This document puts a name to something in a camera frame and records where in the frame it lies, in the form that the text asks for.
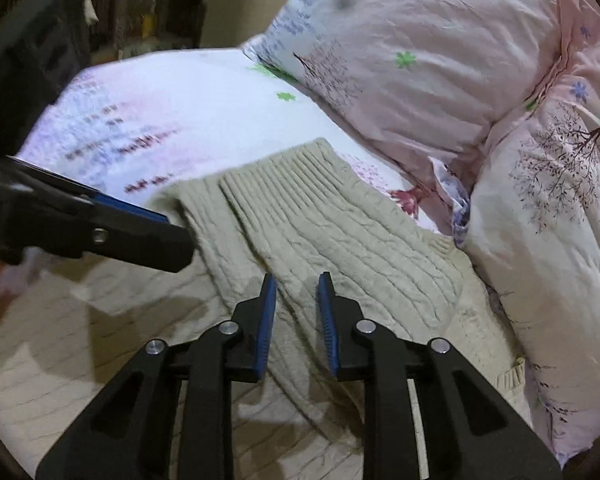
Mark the pink floral pillow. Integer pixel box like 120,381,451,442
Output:
450,0,600,466
242,0,573,171

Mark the brown wooden cabinet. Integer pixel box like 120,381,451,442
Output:
92,0,213,53

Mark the beige cable-knit sweater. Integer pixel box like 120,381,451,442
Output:
0,137,533,480

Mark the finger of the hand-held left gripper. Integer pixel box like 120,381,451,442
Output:
7,156,170,225
0,160,196,273

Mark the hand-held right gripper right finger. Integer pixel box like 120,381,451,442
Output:
316,272,563,480

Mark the dark furniture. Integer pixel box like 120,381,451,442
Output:
0,0,98,158

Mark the floral bed sheet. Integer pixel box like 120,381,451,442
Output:
17,47,453,236

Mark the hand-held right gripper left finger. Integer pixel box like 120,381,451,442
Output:
35,273,278,480

